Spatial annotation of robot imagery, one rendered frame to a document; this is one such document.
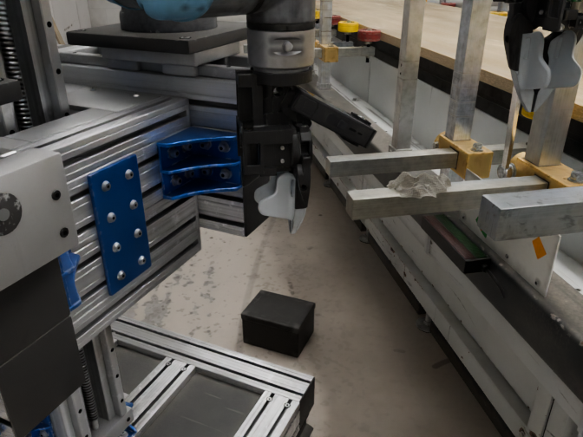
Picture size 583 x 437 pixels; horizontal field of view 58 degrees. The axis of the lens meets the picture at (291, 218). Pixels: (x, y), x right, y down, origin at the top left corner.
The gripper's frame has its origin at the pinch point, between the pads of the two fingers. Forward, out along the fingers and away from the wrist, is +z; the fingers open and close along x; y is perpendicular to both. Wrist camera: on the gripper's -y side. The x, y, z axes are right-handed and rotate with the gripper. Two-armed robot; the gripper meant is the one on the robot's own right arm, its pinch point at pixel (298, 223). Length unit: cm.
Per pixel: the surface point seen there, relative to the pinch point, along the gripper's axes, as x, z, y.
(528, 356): 1.9, 27.4, -38.5
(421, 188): 2.2, -4.6, -15.7
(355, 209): 1.3, -1.9, -7.3
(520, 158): -6.2, -4.4, -35.2
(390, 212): 1.2, -1.0, -12.3
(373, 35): -121, -7, -52
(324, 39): -128, -5, -36
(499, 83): -48, -6, -56
